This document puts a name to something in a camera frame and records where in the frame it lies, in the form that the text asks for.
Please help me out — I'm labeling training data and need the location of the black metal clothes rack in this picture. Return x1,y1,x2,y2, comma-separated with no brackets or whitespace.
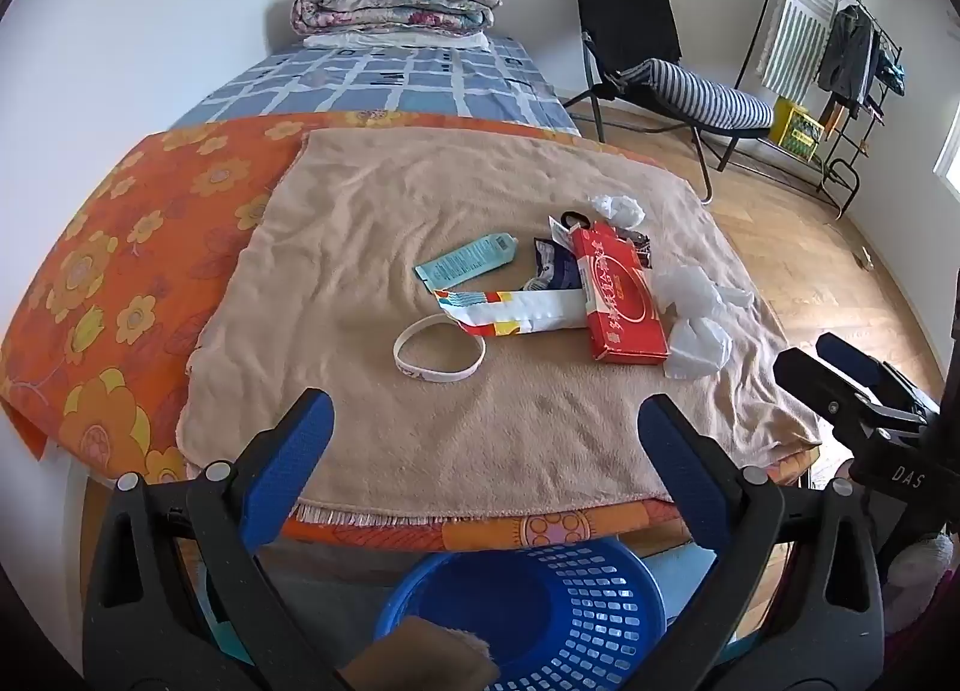
731,0,905,219

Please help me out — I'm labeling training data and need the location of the teal tube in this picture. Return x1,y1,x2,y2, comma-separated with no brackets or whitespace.
415,233,520,294

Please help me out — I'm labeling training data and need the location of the person's right forearm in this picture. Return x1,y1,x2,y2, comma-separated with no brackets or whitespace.
883,532,960,636

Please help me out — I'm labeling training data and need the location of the white pillow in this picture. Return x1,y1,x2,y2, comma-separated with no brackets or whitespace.
304,31,488,53

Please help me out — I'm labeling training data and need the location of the beige towel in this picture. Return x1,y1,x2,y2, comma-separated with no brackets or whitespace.
180,127,822,523

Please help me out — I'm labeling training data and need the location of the white tissue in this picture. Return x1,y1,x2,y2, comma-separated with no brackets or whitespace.
664,316,732,381
654,265,755,321
587,193,646,231

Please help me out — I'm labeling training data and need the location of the blue plastic basket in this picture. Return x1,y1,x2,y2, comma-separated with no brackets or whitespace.
373,537,668,691

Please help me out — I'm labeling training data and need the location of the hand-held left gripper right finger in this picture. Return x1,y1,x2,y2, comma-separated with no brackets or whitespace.
622,393,886,691

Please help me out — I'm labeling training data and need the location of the red cardboard box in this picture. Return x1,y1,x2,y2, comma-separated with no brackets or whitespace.
570,222,670,364

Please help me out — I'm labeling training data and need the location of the dark blue wrapper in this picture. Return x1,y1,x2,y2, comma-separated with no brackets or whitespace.
525,237,582,294

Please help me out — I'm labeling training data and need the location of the yellow crate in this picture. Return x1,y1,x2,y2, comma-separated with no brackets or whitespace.
769,98,826,159

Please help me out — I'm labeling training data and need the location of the dark patterned wrapper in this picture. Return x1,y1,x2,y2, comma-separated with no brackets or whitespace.
615,226,655,268

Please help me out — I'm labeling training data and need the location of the white wristband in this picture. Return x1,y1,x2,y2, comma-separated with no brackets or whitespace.
393,313,486,386

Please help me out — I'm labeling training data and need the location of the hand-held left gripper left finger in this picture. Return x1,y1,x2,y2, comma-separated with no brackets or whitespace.
82,387,353,691

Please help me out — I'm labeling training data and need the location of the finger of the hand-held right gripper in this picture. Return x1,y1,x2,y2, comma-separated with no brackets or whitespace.
816,332,943,423
775,348,927,449

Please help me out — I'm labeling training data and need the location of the black folding chair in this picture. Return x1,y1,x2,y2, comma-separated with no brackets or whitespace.
562,0,788,201

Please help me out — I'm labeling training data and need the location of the striped cushion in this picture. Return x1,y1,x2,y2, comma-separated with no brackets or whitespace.
626,58,775,131

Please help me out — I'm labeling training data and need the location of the brown paper piece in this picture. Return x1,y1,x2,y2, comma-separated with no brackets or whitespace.
352,616,502,691

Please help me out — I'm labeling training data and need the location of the blue checked bed sheet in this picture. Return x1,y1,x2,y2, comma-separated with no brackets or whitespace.
161,34,582,137

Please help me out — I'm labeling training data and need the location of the orange floral blanket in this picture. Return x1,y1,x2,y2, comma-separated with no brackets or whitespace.
0,112,822,553

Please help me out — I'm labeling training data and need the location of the colourful striped wrapper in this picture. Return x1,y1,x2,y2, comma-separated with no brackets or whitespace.
433,288,586,338

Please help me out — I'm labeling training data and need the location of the striped towel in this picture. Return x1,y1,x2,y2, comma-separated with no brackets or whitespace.
756,0,841,103

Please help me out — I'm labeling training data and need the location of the dark grey jacket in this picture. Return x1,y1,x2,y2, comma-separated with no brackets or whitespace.
817,4,878,118

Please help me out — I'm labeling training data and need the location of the teal garment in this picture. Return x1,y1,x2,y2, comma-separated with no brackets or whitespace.
874,34,907,95

